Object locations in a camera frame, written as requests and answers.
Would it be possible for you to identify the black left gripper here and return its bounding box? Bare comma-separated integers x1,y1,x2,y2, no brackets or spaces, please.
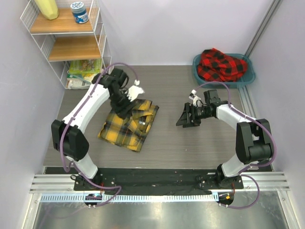
110,91,137,120

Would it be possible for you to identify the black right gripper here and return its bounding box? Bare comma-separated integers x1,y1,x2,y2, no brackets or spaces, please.
176,102,213,128

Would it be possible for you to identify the yellow plaid long sleeve shirt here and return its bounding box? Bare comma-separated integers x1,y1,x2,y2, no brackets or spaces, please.
98,99,159,152

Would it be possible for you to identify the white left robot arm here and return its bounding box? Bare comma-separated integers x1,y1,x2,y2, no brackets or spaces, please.
51,68,143,190

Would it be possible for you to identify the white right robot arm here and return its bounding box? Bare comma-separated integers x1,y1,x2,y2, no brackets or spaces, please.
176,89,275,188

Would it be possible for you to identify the stack of books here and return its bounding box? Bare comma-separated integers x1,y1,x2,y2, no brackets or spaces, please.
66,71,99,89

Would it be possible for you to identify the red plaid long sleeve shirt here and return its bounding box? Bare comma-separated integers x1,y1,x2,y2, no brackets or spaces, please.
197,48,248,82

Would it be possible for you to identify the green picture book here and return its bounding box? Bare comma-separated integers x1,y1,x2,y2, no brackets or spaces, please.
69,59,102,74

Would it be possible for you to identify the teal plastic basket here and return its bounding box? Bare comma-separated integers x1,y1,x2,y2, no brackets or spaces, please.
192,53,256,89

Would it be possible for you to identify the blue lidded jar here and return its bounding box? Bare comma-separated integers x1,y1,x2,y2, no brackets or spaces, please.
70,1,89,24

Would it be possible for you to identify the yellow plastic bottle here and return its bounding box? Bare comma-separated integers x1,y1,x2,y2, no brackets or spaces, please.
35,0,59,20

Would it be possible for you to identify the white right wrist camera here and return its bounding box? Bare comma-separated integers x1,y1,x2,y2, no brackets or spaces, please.
189,90,203,107

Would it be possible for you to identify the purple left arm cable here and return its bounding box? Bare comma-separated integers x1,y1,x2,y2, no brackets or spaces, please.
61,62,140,207

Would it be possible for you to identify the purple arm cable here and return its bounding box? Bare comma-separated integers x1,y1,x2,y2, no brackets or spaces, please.
61,62,140,207
192,81,278,210

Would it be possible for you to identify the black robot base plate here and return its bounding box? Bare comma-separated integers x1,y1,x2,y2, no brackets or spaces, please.
70,168,244,196

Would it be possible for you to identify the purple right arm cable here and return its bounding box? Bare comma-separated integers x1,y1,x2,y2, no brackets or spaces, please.
192,81,278,210

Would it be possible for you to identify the white wire shelf rack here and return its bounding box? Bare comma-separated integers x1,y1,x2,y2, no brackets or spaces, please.
20,0,112,88

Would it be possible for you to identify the white slotted cable duct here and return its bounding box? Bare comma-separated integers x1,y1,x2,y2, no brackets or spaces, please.
40,192,219,203

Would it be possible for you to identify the aluminium frame rail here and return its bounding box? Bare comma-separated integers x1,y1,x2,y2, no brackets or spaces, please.
245,0,283,58

